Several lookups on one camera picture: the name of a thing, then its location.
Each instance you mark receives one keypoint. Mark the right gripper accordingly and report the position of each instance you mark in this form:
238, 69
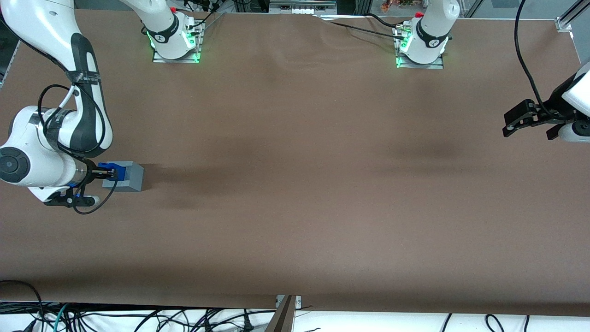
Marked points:
94, 174

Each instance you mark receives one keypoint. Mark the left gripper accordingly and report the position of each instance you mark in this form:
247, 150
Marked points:
555, 108

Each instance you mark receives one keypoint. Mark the blue plastic part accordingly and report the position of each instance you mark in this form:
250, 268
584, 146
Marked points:
120, 171

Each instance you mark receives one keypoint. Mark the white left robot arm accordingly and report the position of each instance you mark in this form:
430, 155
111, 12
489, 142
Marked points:
431, 27

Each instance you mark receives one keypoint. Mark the gray square base block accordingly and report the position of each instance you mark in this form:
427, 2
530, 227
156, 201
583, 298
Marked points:
134, 180

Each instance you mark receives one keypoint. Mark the orange background clutter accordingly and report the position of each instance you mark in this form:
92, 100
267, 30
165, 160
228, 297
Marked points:
392, 5

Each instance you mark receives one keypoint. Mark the brown table mat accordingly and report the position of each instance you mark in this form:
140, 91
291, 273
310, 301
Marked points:
322, 184

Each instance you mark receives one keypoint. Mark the gray power strip unit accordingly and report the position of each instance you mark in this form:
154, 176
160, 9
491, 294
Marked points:
299, 9

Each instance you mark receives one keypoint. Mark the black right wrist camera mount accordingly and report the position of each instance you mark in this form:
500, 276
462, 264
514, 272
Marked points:
64, 201

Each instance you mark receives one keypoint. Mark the aluminium frame corner bracket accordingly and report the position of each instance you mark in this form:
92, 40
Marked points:
564, 23

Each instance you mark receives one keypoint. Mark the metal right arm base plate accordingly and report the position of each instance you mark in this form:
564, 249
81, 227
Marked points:
177, 60

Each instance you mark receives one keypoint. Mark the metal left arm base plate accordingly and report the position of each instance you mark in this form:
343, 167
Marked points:
433, 66

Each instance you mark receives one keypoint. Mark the aluminium profile post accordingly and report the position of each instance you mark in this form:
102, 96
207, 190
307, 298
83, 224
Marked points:
283, 320

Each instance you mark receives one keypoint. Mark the small metal edge bracket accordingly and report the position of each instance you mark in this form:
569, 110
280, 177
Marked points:
297, 302

